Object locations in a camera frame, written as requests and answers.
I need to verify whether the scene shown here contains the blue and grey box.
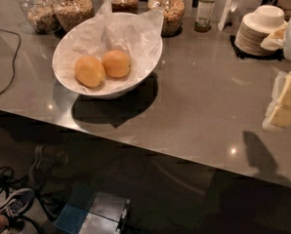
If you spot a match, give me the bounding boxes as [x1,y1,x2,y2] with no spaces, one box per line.
[55,190,130,234]

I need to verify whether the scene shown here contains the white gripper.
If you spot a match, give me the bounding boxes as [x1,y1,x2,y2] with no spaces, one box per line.
[261,18,291,131]

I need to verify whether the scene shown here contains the black cable on table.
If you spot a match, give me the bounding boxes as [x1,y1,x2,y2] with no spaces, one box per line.
[0,19,22,100]

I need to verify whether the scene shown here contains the leftmost glass cereal jar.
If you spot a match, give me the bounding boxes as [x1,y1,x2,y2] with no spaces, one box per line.
[20,0,61,34]

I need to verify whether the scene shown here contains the white stand post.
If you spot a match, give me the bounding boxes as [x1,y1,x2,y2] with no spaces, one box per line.
[218,0,232,31]

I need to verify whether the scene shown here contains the orange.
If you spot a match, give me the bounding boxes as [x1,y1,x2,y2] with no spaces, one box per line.
[102,50,131,78]
[74,56,105,88]

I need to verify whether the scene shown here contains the stack of paper plates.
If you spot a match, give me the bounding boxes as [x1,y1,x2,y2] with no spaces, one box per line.
[235,12,275,57]

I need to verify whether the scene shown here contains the black floor cables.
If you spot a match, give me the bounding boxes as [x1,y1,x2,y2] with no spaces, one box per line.
[0,151,68,234]

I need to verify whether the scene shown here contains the grey sneaker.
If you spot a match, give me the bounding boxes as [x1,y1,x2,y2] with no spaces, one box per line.
[0,188,34,217]

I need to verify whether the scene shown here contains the black tray under plates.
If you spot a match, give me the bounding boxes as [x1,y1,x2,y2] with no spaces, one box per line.
[229,35,284,61]

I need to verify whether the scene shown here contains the clear glass bottle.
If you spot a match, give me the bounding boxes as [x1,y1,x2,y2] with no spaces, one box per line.
[194,0,216,32]

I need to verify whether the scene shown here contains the white ceramic bowl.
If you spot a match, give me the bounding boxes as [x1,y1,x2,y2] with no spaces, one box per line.
[51,12,164,100]

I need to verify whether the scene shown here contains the white paper bowl liner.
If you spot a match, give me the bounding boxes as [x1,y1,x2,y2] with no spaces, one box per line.
[53,0,165,95]

